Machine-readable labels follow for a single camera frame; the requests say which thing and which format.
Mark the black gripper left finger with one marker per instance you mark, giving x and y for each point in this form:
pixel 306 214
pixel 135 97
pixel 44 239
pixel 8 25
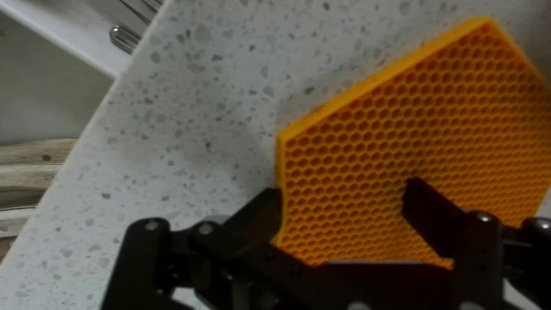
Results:
pixel 230 252

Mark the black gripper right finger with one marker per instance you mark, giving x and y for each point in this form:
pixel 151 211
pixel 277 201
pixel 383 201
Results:
pixel 483 252

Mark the wooden utensils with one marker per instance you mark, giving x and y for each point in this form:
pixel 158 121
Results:
pixel 29 173

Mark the white cutlery organizer tray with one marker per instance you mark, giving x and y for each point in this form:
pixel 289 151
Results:
pixel 53 87

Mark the steel spoon bundle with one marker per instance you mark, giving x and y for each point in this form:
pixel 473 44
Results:
pixel 130 23

